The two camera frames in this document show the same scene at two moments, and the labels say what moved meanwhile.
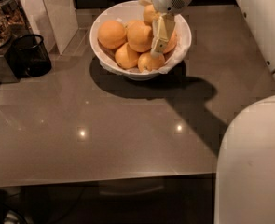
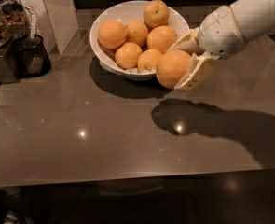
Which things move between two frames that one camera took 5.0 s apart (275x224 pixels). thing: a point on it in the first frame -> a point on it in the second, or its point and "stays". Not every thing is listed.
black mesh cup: x=28 y=56 stays
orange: x=139 y=35 -> x=172 y=67
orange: x=148 y=62 stays
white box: x=52 y=12 stays
